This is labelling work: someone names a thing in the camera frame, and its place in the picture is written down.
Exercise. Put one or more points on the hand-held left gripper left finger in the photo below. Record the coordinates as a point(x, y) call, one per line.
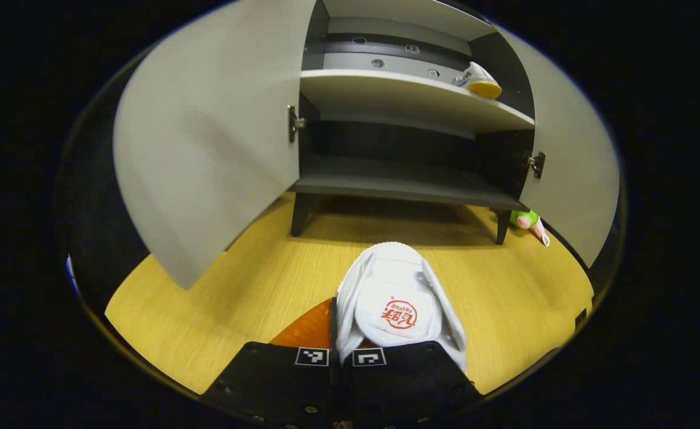
point(278, 381)

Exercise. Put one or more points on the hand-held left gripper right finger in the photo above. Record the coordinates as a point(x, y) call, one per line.
point(409, 381)

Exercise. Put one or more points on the white yellow-soled shoe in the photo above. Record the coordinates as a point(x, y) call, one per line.
point(481, 80)
point(394, 286)

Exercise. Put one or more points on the white shoe cabinet door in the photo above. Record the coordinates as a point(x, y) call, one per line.
point(207, 149)
point(576, 161)

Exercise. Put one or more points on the white grey shoe cabinet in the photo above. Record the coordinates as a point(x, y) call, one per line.
point(397, 95)

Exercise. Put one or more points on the green pink plush toy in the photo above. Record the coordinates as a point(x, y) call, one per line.
point(522, 219)

